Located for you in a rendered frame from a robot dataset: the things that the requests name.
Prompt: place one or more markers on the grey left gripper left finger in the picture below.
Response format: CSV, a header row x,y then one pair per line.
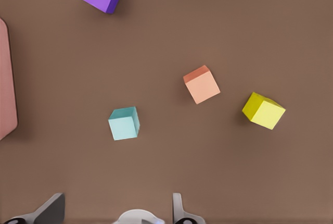
x,y
49,211

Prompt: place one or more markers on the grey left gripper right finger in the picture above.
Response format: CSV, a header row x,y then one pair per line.
x,y
179,209

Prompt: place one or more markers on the light blue cube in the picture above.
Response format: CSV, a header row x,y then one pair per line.
x,y
123,125

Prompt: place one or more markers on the orange cube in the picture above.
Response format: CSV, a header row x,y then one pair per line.
x,y
201,85

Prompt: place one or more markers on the yellow cube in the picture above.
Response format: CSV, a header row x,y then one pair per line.
x,y
263,112

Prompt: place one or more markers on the pink tray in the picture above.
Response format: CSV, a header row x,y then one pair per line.
x,y
6,80

